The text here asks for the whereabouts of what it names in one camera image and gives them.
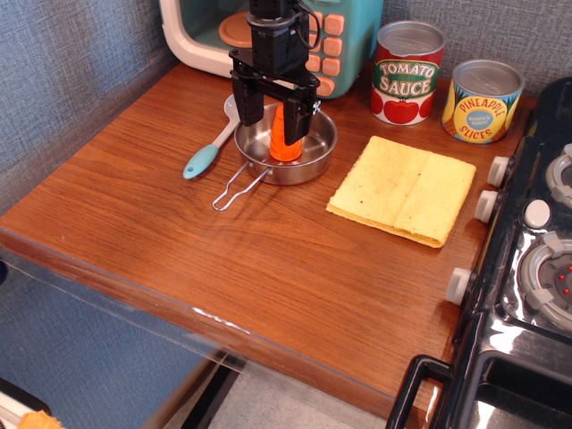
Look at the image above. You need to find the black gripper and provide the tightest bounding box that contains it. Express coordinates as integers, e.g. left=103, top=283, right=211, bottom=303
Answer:
left=229, top=12, right=319, bottom=146

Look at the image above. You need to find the orange toy carrot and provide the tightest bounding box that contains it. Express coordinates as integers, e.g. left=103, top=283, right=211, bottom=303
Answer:
left=269, top=103, right=302, bottom=162

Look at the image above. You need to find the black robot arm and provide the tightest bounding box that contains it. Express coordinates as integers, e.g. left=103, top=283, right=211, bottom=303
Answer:
left=229, top=1, right=320, bottom=146

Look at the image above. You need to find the silver metal pot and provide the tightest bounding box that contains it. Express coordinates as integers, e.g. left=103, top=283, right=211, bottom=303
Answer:
left=211, top=102, right=339, bottom=213

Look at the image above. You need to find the teal and white spoon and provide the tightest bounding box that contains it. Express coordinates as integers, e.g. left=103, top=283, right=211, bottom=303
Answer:
left=182, top=95, right=240, bottom=180

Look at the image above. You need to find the teal toy microwave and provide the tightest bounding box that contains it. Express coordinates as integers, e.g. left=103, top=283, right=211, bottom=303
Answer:
left=159, top=0, right=383, bottom=99

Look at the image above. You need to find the tomato sauce can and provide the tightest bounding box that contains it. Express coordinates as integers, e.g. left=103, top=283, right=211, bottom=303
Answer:
left=370, top=21, right=446, bottom=125

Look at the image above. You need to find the yellow folded cloth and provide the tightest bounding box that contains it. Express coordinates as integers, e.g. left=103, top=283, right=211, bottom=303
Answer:
left=326, top=136, right=476, bottom=248

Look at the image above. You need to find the pineapple slices can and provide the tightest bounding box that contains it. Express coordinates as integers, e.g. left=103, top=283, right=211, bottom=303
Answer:
left=442, top=59, right=525, bottom=144

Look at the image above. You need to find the white stove knob top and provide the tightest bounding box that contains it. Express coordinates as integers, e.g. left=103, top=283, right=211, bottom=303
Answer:
left=487, top=156, right=510, bottom=188

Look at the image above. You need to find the white stove knob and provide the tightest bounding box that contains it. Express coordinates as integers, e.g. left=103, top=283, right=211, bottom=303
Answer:
left=475, top=190, right=498, bottom=223
left=445, top=267, right=472, bottom=306
left=487, top=156, right=510, bottom=188

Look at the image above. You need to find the white stove knob middle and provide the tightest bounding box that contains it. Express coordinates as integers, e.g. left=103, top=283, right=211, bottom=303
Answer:
left=475, top=190, right=498, bottom=223

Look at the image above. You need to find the white stove knob bottom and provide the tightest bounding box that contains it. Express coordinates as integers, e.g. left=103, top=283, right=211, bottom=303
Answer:
left=445, top=267, right=472, bottom=306

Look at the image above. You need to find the black toy stove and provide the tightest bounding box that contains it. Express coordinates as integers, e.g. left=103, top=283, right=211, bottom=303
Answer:
left=387, top=78, right=571, bottom=428

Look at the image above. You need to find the orange object bottom corner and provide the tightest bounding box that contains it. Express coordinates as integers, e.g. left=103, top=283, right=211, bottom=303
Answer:
left=17, top=410, right=63, bottom=429

